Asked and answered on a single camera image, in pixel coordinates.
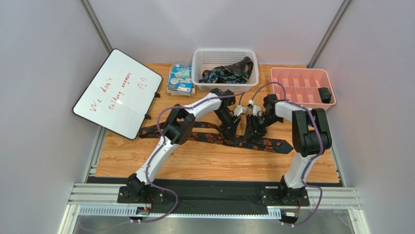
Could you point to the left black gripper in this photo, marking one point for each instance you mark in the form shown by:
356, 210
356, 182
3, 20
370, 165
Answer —
231, 128

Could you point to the left aluminium frame post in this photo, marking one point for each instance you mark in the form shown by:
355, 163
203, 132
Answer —
91, 14

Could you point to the right aluminium frame post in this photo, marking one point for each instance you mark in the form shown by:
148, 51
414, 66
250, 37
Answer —
334, 24

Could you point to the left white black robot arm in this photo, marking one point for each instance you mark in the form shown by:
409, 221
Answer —
177, 129

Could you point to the rolled black tie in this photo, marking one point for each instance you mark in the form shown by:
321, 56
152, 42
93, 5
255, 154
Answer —
325, 95

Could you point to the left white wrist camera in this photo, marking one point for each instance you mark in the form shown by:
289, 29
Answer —
240, 110

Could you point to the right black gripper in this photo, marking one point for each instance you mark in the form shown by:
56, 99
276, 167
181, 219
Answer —
253, 128

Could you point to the white plastic basket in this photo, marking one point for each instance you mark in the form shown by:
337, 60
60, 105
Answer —
207, 59

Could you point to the white whiteboard black frame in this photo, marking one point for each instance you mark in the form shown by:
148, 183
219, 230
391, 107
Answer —
119, 95

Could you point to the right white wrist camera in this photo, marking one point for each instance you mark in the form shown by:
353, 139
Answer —
255, 109

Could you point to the blue white packet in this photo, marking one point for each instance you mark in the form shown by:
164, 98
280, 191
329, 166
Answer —
180, 80

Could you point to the dark floral ties pile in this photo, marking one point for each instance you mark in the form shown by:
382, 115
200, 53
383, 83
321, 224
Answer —
237, 73

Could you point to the pink divided organizer tray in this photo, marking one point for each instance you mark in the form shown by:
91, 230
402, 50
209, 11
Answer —
301, 85

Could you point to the aluminium frame post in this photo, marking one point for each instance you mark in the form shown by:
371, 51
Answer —
334, 24
91, 14

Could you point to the black orange floral tie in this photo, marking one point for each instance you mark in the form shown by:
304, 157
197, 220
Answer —
261, 144

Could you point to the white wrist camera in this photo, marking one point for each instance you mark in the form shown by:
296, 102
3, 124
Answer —
255, 109
240, 110

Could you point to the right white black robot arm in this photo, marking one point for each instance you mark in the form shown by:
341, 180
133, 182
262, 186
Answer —
310, 137

